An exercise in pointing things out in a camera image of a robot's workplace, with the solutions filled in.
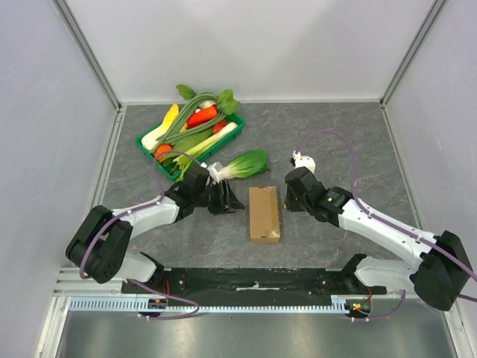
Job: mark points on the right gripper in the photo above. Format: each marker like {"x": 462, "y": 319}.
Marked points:
{"x": 292, "y": 201}

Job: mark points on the green plastic vegetable tray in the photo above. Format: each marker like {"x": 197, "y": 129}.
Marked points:
{"x": 170, "y": 169}

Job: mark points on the yellow corn cob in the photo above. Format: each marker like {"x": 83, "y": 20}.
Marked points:
{"x": 170, "y": 116}

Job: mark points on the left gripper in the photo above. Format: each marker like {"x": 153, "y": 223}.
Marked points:
{"x": 229, "y": 200}

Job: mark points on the green bok choy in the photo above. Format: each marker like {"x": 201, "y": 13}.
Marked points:
{"x": 247, "y": 165}

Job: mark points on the white daikon stalk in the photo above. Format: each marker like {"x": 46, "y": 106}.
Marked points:
{"x": 150, "y": 140}

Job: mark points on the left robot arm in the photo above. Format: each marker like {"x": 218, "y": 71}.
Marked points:
{"x": 100, "y": 246}

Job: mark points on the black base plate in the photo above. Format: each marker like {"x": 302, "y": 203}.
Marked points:
{"x": 259, "y": 285}

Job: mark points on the grey cable duct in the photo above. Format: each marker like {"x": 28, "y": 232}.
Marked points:
{"x": 145, "y": 304}

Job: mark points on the brown cardboard express box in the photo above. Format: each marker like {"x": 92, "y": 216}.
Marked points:
{"x": 264, "y": 215}

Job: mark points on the red chili pepper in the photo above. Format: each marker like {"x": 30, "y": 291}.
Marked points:
{"x": 202, "y": 117}

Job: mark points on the green leafy vegetable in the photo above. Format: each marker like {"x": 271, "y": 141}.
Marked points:
{"x": 225, "y": 101}

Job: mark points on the small orange pumpkin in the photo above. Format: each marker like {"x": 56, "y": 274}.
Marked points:
{"x": 161, "y": 151}

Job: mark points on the green white leek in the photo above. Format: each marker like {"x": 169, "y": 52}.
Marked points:
{"x": 184, "y": 161}

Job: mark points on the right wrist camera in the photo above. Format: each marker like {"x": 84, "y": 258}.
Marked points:
{"x": 299, "y": 160}

